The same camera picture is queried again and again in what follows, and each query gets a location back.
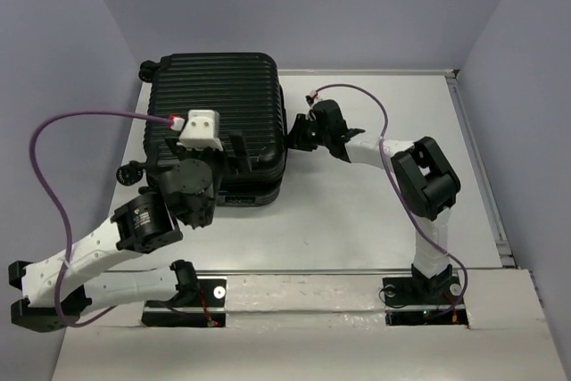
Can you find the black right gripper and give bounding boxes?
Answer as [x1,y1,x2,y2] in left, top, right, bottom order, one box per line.
[281,114,330,153]

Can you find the black hard-shell suitcase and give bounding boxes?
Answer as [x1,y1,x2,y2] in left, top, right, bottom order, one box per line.
[138,52,287,207]

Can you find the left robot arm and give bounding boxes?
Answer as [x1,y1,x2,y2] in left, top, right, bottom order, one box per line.
[8,132,252,333]

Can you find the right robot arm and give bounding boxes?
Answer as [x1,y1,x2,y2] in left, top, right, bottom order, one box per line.
[287,95,465,309]

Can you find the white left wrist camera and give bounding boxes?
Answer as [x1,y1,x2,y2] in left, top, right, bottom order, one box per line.
[178,110,223,151]

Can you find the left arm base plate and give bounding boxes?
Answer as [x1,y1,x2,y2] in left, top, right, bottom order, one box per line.
[141,276,228,328]

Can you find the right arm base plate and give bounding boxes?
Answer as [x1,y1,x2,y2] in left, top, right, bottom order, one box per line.
[378,276,469,327]

